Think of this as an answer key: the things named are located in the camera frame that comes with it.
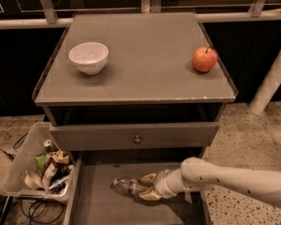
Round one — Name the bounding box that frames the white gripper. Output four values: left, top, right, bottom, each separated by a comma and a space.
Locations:
139, 170, 177, 201

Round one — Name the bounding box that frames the clear plastic water bottle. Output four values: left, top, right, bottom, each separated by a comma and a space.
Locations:
113, 177, 151, 197

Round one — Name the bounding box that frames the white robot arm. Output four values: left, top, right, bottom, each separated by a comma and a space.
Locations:
139, 50, 281, 208

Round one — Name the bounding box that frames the top drawer with knob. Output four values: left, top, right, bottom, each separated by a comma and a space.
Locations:
50, 122, 219, 151

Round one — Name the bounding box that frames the open middle drawer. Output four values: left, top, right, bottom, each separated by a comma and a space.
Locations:
63, 149, 207, 225

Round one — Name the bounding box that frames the white squeeze bottle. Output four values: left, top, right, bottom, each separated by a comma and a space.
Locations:
42, 162, 58, 190

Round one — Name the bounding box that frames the crumpled brown paper bag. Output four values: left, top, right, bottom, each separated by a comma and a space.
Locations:
52, 150, 69, 164

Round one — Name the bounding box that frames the translucent plastic bin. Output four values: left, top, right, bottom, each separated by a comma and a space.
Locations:
1, 122, 68, 203

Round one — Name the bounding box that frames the small metal can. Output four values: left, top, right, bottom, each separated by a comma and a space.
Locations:
43, 140, 56, 152

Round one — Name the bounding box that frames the green packet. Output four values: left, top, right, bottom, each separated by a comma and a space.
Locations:
36, 154, 46, 171

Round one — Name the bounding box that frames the small white cup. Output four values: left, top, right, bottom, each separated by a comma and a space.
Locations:
24, 171, 43, 190

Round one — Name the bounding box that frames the red apple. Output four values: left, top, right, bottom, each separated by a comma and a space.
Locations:
192, 47, 217, 73

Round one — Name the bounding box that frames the white ceramic bowl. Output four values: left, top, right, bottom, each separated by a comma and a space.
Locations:
68, 42, 109, 75

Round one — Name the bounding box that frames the metal railing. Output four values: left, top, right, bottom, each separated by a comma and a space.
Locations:
0, 0, 281, 30

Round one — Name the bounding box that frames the blue coiled cable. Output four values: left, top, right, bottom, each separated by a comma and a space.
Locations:
19, 198, 66, 225

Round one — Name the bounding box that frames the black power cable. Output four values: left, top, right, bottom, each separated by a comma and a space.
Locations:
0, 132, 28, 161

